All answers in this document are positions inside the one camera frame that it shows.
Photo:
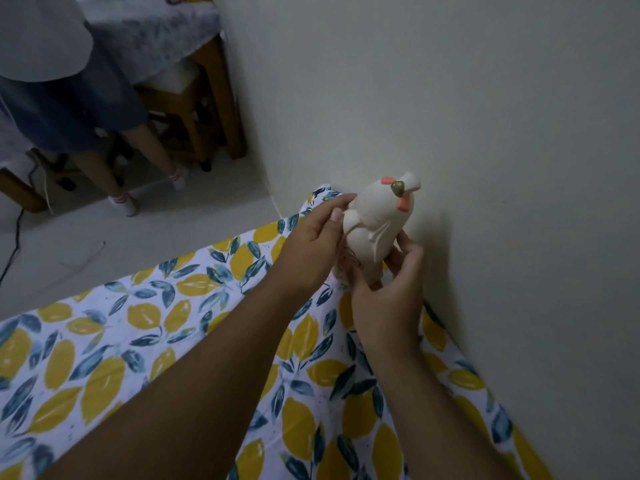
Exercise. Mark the person's left thumb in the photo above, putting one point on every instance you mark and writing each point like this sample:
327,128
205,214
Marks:
338,222

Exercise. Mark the lemon print tablecloth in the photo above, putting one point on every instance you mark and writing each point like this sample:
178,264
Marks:
125,354

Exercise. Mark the person's left forearm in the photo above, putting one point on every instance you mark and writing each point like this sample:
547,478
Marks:
190,384

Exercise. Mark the person's left hand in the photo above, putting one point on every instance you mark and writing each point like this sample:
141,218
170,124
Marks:
305,249

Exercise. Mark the wooden stool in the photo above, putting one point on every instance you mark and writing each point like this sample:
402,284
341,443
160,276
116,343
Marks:
182,104

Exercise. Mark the grey table cover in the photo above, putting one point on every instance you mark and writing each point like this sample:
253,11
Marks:
150,29

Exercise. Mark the person's right hand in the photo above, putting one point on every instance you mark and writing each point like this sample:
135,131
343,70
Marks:
390,309

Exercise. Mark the wooden table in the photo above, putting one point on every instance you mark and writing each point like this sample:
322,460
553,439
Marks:
222,94

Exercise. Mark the white toy animal figure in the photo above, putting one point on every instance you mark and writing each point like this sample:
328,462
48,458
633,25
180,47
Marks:
372,214

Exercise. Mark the person's right forearm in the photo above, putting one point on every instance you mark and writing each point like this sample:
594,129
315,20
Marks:
430,419

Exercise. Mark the person's right thumb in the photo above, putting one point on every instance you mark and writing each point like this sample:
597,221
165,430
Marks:
361,279

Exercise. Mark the wooden furniture leg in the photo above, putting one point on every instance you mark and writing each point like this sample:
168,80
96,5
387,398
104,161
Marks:
20,189

